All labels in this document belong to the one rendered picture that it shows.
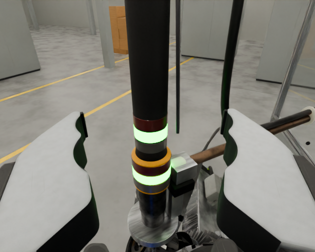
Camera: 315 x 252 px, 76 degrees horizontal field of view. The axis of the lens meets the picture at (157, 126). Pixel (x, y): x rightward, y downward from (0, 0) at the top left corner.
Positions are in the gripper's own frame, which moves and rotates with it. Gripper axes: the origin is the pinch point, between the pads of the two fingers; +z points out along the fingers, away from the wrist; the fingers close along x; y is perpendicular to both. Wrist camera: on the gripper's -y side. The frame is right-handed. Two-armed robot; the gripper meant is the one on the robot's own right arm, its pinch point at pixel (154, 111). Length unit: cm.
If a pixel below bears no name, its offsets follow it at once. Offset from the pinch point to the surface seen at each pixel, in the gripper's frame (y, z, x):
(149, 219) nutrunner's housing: 17.9, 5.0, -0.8
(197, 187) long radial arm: 52, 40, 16
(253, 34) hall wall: 139, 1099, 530
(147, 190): 11.9, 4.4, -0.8
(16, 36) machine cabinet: 69, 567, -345
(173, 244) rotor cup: 42.9, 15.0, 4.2
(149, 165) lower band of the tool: 8.4, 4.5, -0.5
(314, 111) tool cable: 10.2, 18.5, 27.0
